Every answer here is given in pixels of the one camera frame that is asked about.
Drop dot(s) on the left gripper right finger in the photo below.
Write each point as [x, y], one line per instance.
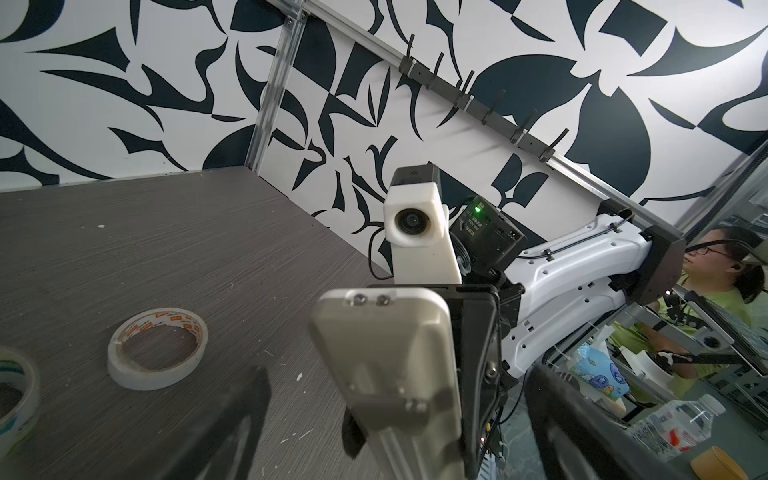
[576, 441]

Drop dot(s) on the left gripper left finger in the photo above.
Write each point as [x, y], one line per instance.
[222, 442]

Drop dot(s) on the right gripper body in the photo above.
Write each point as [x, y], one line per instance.
[479, 307]

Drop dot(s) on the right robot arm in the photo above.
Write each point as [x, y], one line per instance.
[581, 277]

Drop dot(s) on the blue tissue pack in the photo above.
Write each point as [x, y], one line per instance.
[597, 375]

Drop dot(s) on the plastic water bottle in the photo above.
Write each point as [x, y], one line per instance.
[677, 426]

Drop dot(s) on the beige masking tape roll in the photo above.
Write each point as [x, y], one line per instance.
[156, 348]

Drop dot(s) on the brown paper cup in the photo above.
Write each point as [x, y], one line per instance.
[716, 464]

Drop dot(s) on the person in green shirt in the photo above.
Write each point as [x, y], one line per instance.
[719, 272]

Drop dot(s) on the clear tape roll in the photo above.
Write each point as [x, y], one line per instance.
[21, 386]

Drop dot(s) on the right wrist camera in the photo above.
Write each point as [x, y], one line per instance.
[417, 228]

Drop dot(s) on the black wall hook rail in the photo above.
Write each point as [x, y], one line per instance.
[488, 116]

